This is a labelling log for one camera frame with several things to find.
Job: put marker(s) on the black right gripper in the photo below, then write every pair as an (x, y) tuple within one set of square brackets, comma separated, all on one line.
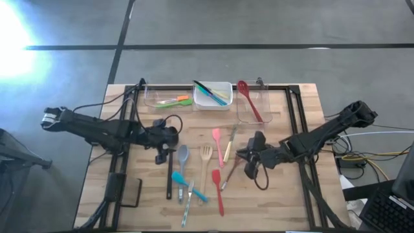
[(268, 155)]

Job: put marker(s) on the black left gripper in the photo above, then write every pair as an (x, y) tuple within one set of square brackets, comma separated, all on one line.
[(155, 137)]

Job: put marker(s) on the grey silicone spoon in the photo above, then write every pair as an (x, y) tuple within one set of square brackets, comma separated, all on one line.
[(183, 153)]

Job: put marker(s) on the red silicone spatula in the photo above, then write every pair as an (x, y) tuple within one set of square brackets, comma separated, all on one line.
[(216, 176)]

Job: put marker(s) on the teal silicone spatula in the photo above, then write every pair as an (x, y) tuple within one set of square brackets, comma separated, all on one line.
[(177, 177)]

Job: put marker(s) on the black plastic ladle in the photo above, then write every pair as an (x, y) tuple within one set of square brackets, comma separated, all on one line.
[(169, 178)]

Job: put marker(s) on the clear plastic bin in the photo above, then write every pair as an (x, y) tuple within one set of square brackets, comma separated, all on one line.
[(152, 97), (265, 106)]

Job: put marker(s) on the red slotted spoon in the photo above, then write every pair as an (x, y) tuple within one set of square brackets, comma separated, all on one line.
[(243, 87)]

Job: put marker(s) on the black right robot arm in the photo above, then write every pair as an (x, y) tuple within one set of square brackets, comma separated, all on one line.
[(323, 132)]

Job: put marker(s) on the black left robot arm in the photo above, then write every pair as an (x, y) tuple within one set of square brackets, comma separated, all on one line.
[(97, 129)]

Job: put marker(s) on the wooden slotted spatula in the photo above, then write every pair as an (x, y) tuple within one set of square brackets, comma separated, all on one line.
[(205, 152)]

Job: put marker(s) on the pink silicone spatula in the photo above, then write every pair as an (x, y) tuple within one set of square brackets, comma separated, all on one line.
[(216, 133)]

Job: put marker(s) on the white plastic bin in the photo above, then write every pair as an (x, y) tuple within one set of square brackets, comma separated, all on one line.
[(199, 102)]

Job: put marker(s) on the black power box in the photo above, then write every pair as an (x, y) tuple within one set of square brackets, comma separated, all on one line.
[(351, 161)]

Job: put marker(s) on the black laptop computer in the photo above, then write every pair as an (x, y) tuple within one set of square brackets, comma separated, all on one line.
[(388, 213)]

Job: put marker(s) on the black side stand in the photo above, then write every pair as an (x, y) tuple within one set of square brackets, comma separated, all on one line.
[(19, 155)]

